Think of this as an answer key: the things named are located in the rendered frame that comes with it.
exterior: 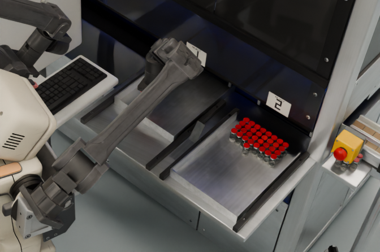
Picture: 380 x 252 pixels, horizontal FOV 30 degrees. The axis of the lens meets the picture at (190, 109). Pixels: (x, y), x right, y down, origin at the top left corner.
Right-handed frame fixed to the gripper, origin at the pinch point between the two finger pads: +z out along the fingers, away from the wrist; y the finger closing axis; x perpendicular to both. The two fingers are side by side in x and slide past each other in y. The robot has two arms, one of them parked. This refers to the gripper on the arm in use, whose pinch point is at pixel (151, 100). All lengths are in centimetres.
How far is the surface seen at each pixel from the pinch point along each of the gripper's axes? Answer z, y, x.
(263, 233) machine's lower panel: 55, 7, -48
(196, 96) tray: 4.3, 12.9, -11.2
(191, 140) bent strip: 3.9, -6.4, -18.0
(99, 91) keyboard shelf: 12.2, 5.2, 22.8
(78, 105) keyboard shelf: 12.1, -4.5, 25.4
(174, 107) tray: 4.2, 4.4, -6.8
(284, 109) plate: -9.2, 9.1, -42.4
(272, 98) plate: -10.9, 10.4, -37.4
